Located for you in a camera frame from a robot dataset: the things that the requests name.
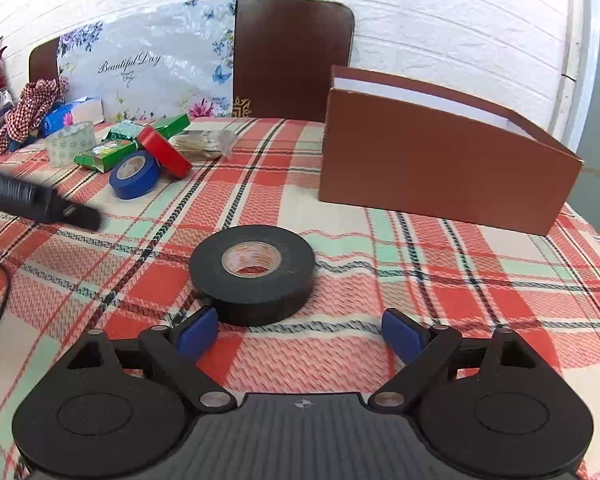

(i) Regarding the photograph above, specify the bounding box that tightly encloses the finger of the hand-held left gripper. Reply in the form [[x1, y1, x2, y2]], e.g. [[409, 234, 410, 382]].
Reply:
[[42, 192, 102, 232]]

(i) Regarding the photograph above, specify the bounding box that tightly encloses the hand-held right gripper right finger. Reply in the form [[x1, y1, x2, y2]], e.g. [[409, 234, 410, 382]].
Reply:
[[367, 308, 539, 410]]

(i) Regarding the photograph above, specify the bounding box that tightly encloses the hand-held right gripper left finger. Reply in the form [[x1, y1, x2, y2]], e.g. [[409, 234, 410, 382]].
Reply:
[[66, 306, 237, 414]]

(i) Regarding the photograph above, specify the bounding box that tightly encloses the black tape roll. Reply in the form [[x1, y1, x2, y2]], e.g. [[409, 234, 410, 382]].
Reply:
[[189, 226, 316, 327]]

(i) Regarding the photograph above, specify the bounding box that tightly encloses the brown cardboard box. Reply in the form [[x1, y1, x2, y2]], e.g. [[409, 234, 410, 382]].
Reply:
[[317, 65, 585, 237]]

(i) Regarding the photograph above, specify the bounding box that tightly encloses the plaid tablecloth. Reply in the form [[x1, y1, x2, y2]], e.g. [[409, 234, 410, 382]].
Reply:
[[0, 116, 600, 480]]

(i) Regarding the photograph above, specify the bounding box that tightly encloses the green cardboard box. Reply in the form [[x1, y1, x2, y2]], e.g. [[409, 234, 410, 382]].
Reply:
[[74, 139, 139, 174], [106, 113, 191, 142]]

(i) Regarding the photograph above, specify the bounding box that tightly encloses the blue tape roll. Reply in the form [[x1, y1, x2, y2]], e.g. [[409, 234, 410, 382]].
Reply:
[[109, 150, 161, 200]]

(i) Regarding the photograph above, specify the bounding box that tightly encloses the clear patterned tape roll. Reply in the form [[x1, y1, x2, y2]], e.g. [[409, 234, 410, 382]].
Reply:
[[44, 121, 97, 168]]

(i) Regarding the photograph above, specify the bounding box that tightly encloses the red checked cloth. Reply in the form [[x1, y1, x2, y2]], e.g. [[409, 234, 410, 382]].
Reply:
[[0, 78, 71, 157]]

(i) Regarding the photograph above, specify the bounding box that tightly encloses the blue tissue pack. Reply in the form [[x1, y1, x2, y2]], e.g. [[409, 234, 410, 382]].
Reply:
[[40, 96, 104, 138]]

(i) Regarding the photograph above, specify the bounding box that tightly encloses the red tape roll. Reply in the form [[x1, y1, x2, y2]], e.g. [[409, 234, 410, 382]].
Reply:
[[137, 125, 193, 179]]

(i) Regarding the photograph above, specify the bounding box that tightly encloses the clear bag of wooden sticks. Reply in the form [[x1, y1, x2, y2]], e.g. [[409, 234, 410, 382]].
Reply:
[[169, 129, 239, 162]]

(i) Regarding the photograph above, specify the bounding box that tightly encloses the floral Beautiful Day bag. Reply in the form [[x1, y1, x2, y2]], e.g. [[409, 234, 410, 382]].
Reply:
[[56, 0, 237, 124]]

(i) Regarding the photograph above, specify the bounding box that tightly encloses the white door frame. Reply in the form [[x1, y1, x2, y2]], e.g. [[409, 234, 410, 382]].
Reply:
[[560, 0, 600, 158]]

